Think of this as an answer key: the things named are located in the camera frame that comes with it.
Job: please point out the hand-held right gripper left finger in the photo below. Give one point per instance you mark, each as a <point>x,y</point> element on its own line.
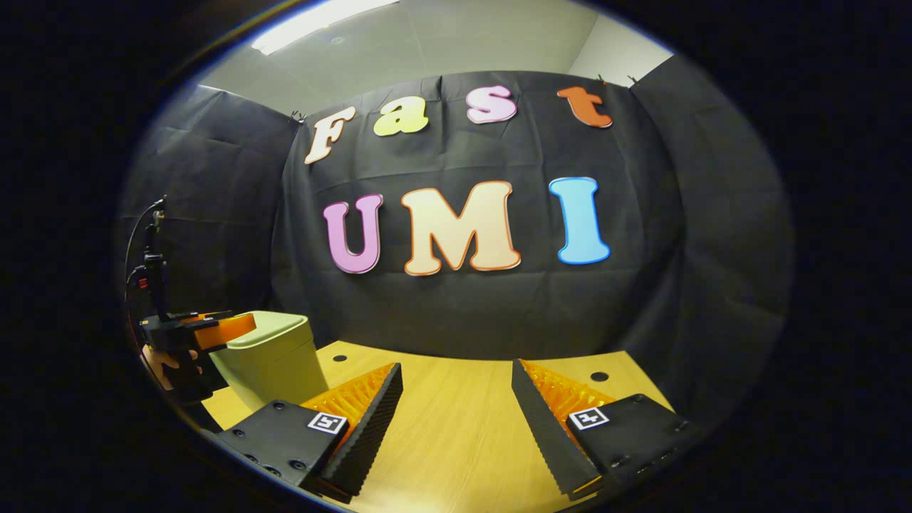
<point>369,433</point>

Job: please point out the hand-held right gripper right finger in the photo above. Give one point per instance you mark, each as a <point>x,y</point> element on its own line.
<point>545,434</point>

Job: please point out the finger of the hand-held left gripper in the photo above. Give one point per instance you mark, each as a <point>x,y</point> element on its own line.
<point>224,331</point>

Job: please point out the green desktop garbage bin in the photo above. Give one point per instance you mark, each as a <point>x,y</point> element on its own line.
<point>274,356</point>

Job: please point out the wooden desktop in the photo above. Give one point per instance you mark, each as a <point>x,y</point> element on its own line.
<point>456,406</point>

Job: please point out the black backdrop cloth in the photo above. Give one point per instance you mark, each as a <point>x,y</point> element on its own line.
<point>463,306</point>

